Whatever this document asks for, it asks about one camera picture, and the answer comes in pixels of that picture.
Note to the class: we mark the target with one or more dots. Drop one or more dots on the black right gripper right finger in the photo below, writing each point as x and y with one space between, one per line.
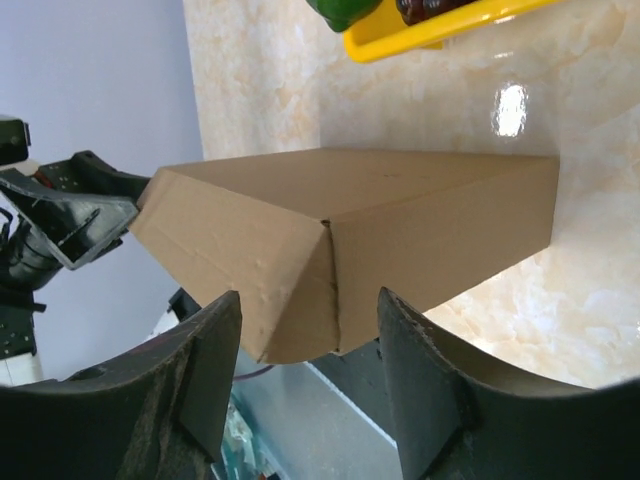
461 413

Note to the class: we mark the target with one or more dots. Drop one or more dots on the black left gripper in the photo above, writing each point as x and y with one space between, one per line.
69 225

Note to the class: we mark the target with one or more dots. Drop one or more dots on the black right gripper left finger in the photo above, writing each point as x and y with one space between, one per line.
156 411

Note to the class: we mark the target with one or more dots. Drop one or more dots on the brown cardboard box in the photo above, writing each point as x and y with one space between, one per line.
309 238

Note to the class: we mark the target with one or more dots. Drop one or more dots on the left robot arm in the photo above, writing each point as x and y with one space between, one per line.
17 310

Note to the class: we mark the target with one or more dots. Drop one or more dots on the green avocado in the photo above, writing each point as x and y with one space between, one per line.
340 15

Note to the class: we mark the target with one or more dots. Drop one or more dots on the yellow plastic tray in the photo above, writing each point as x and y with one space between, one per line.
383 33

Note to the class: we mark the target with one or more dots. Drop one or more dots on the dark purple grapes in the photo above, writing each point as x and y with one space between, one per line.
416 11

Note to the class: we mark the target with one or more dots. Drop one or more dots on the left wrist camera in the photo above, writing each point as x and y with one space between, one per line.
14 140

